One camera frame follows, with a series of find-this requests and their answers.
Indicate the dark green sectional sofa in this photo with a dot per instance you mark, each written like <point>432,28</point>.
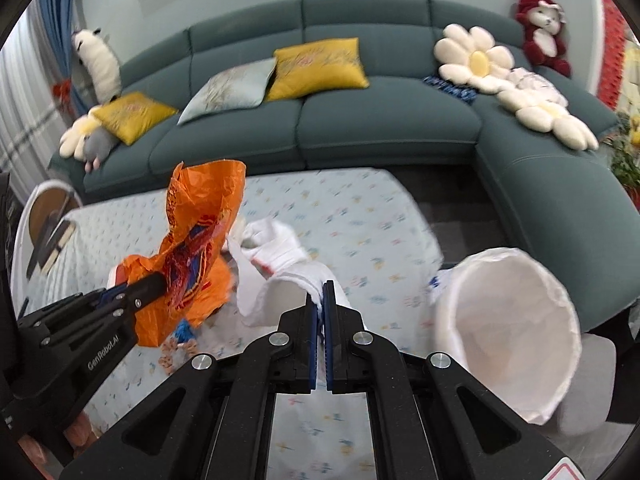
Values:
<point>565,208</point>

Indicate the blue curtain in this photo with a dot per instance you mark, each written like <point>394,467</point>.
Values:
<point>57,17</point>

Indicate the black notebook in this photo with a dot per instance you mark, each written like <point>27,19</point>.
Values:
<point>49,244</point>

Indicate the yellow cushion right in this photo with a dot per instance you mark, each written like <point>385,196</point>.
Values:
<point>331,64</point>

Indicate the white tissue paper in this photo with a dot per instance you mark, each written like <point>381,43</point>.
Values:
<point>275,272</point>

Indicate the orange plastic snack bag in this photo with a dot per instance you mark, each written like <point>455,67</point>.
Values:
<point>201,205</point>

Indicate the pink fluffy fabric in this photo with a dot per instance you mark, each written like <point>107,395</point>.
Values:
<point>80,434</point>

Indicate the light blue cushion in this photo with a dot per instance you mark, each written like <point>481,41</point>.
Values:
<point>238,88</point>

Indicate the blue patterned cloth on sofa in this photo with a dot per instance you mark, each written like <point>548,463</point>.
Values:
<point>463,93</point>

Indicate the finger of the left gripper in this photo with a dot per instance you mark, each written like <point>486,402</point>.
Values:
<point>134,296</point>

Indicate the white flower pillow right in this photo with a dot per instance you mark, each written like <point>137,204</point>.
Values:
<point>471,57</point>

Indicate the white round side table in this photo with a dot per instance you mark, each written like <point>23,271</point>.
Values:
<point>45,208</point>

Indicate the potted plant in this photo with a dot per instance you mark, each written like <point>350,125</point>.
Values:
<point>623,153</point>

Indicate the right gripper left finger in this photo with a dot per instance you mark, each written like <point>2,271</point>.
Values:
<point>211,419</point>

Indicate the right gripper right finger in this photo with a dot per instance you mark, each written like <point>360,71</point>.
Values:
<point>429,417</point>

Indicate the grey ottoman stool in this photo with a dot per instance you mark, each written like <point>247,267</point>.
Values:
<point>586,405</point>

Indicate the blue plastic wrapper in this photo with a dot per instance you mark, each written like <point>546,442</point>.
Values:
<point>183,332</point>

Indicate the yellow cushion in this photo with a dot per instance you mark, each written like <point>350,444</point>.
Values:
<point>130,117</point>
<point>331,64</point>

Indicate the yellow cushion left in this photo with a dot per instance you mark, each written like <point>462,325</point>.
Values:
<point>130,117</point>

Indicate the grey mouse plush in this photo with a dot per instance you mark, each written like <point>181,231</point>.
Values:
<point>98,146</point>

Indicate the white long plush toy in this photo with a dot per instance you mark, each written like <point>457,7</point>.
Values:
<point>100,63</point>

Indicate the red teddy bear plush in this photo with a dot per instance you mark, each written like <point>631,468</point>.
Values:
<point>543,22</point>

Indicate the red curtain tie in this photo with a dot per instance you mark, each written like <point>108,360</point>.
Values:
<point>62,93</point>

